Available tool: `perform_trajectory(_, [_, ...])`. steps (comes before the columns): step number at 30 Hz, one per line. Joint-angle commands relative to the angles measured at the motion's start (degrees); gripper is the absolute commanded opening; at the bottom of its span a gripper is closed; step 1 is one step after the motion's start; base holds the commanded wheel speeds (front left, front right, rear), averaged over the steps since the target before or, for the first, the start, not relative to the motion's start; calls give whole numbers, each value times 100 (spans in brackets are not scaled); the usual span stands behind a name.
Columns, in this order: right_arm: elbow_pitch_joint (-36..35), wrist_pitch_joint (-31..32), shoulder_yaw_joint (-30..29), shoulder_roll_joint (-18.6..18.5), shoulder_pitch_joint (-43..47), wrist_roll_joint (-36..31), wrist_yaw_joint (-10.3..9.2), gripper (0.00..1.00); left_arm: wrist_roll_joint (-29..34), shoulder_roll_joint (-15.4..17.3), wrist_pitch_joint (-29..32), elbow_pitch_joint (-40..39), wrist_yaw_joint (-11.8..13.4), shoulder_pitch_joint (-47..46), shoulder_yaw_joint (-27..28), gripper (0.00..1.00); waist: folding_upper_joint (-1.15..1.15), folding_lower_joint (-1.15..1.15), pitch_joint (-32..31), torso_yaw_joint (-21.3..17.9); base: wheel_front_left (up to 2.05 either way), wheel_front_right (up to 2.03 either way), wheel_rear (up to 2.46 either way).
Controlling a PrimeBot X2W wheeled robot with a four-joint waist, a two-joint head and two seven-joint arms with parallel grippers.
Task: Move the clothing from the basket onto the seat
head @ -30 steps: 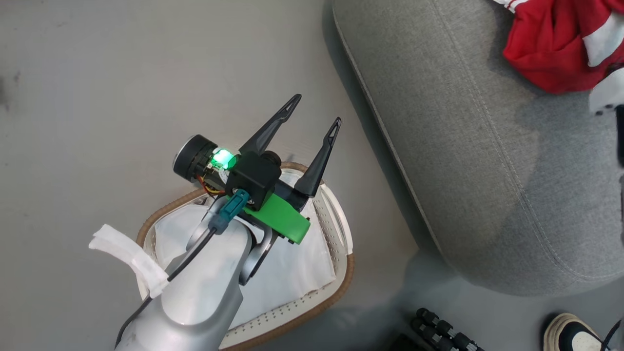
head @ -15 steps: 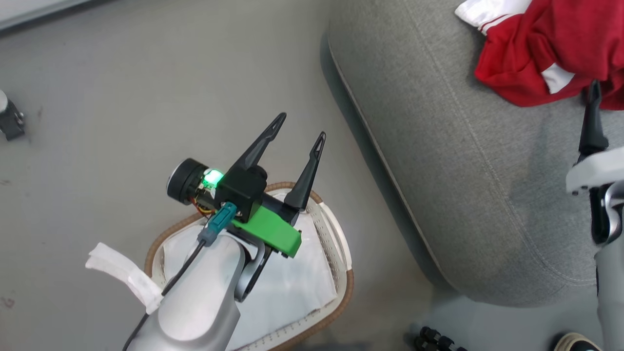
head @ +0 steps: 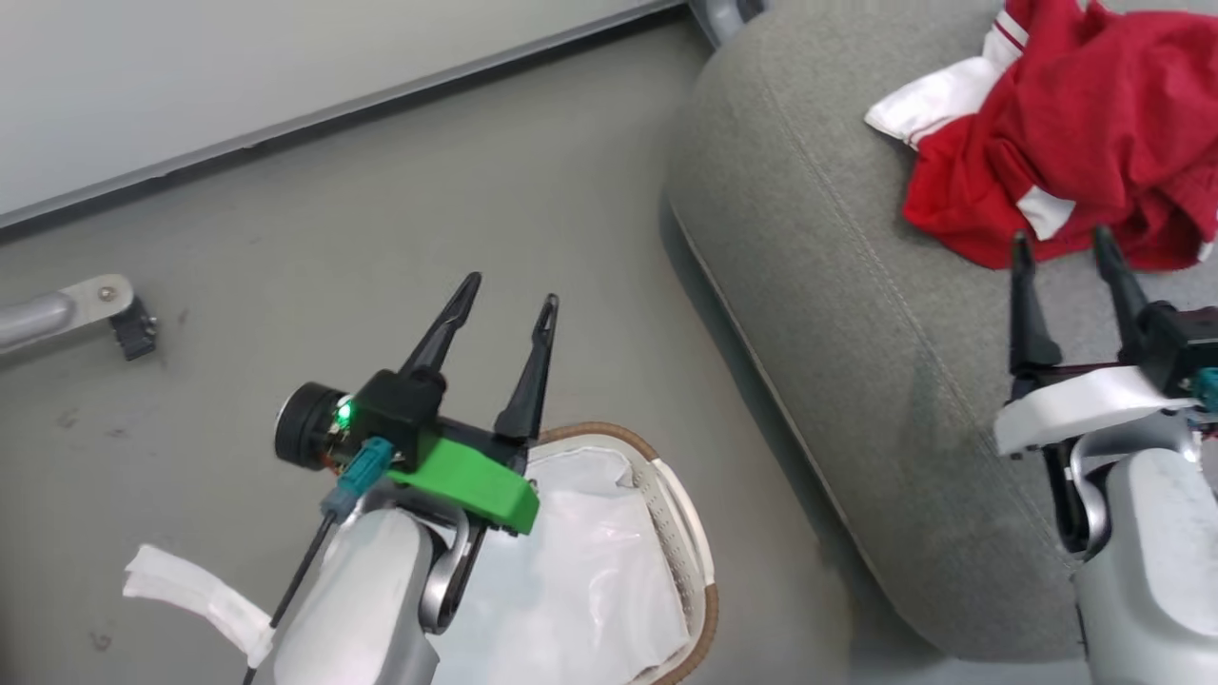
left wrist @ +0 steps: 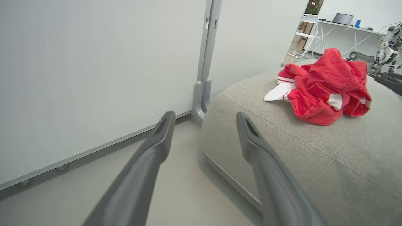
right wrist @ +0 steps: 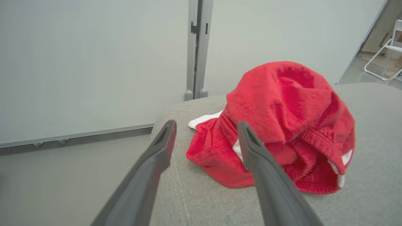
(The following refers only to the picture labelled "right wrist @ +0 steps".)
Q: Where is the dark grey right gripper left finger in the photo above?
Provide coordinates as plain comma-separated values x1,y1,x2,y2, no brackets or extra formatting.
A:
91,120,177,226

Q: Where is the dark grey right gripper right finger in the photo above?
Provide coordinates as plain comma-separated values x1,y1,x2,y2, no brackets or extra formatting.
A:
237,121,324,226

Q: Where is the red jersey shirt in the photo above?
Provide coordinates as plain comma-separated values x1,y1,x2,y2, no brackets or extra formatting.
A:
186,61,356,195

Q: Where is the grey fabric sofa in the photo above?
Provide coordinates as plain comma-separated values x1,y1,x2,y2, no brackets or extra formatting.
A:
150,82,402,226

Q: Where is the white folding chair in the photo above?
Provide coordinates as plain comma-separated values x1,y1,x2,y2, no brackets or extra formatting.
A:
364,19,402,82

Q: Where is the grey partition bottom rail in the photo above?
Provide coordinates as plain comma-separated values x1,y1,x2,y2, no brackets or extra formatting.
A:
0,123,155,151

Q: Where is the grey double partition post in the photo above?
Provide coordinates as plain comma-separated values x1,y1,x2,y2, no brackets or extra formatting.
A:
184,0,214,101

